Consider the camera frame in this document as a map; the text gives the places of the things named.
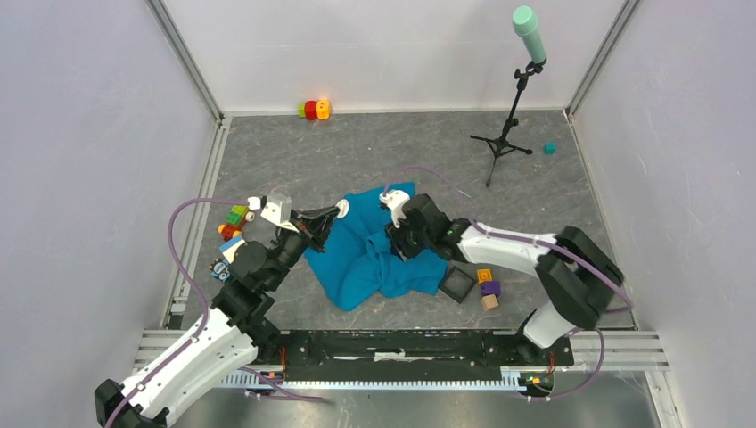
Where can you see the black tripod microphone stand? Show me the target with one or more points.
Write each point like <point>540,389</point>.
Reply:
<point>500,146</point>

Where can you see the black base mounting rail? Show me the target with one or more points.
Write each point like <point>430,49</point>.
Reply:
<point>407,355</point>

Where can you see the colourful toy block train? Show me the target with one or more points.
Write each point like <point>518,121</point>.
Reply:
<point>236,219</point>

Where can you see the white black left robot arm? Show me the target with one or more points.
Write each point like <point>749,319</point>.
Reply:
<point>232,329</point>

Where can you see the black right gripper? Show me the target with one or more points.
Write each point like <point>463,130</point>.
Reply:
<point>398,245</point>

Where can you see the black square frame lower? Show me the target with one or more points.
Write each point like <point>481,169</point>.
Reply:
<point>457,284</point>

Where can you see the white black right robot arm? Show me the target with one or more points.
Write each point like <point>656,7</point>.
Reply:
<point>579,279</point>

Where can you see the white slotted cable duct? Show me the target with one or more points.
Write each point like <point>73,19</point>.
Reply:
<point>504,381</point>

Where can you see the small white brooch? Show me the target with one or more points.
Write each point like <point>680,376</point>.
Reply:
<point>343,208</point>

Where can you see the mint green microphone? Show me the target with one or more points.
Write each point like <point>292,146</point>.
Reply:
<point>525,25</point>

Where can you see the orange toy block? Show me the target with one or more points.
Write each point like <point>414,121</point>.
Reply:
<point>484,275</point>

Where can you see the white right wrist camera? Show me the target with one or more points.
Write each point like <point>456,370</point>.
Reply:
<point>394,200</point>

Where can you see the green red orange toy stack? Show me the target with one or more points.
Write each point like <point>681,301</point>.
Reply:
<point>315,109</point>

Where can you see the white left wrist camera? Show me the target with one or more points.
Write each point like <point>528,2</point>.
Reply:
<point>275,208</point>

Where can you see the teal blue cloth garment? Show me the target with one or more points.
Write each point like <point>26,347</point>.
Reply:
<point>357,261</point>

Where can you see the purple toy block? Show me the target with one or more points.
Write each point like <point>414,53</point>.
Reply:
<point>491,288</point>

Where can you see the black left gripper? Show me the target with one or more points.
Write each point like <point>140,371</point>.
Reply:
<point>315,225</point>

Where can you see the tan wooden cube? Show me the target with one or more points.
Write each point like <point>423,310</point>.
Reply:
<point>489,302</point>

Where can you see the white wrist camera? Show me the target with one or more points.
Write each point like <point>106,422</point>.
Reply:
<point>394,200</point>
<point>275,208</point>

